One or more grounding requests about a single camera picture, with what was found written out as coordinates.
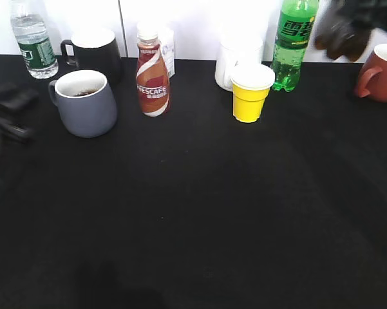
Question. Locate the clear water bottle green label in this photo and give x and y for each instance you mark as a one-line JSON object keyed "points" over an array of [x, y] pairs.
{"points": [[32, 39]]}

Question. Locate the grey blue mug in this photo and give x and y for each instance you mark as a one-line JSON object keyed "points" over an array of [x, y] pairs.
{"points": [[85, 101]]}

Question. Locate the Nescafe coffee bottle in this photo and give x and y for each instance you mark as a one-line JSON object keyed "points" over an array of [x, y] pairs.
{"points": [[152, 78]]}

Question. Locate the red brown mug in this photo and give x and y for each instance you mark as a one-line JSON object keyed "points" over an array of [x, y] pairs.
{"points": [[372, 78]]}

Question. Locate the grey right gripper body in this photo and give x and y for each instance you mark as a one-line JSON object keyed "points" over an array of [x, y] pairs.
{"points": [[362, 14]]}

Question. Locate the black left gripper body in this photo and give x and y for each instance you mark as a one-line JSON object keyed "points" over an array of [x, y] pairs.
{"points": [[13, 101]]}

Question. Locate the black mug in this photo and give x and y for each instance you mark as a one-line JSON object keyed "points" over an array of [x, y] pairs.
{"points": [[94, 48]]}

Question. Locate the green Sprite bottle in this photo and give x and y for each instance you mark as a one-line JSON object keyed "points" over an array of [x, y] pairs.
{"points": [[296, 22]]}

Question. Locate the yellow paper cup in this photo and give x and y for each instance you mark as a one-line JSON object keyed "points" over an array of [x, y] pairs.
{"points": [[251, 84]]}

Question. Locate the white mug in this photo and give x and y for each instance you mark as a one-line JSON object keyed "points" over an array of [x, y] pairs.
{"points": [[236, 47]]}

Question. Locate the cola bottle red label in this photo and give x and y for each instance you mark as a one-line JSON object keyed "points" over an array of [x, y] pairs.
{"points": [[340, 36]]}

